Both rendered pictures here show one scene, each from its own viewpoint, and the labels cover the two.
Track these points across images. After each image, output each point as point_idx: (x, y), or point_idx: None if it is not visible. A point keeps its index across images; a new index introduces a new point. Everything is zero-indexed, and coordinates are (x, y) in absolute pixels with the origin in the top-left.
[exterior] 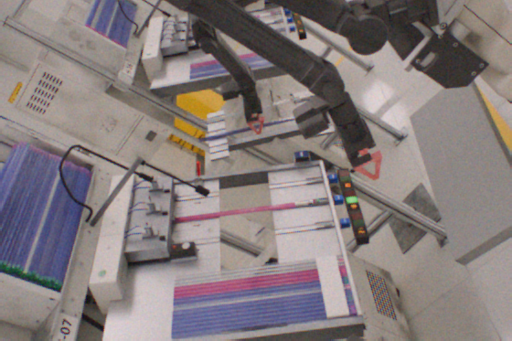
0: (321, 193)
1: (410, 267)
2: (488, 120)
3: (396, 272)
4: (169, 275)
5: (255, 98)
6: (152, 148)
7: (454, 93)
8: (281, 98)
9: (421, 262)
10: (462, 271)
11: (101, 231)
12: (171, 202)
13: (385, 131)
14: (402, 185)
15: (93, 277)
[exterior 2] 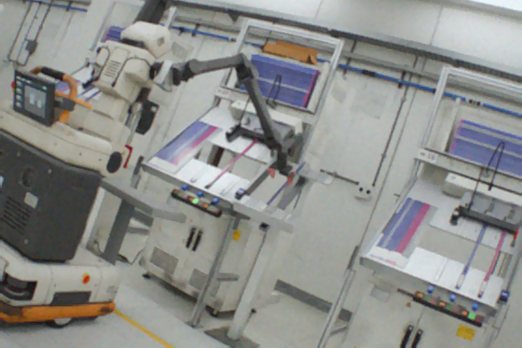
0: (212, 191)
1: (211, 321)
2: (121, 190)
3: (221, 322)
4: (226, 129)
5: (276, 160)
6: None
7: (154, 205)
8: (407, 307)
9: (203, 320)
10: (167, 309)
11: None
12: (263, 135)
13: None
14: None
15: (240, 101)
